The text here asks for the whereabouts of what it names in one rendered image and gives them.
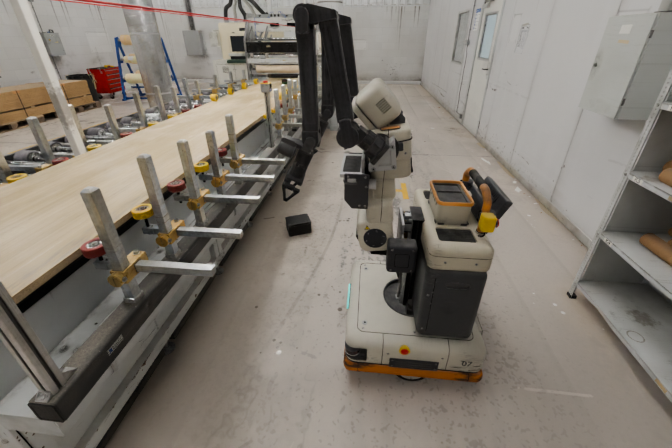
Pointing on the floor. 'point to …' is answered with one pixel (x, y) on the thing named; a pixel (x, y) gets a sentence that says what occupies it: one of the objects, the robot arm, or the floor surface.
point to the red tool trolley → (106, 80)
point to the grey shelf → (641, 295)
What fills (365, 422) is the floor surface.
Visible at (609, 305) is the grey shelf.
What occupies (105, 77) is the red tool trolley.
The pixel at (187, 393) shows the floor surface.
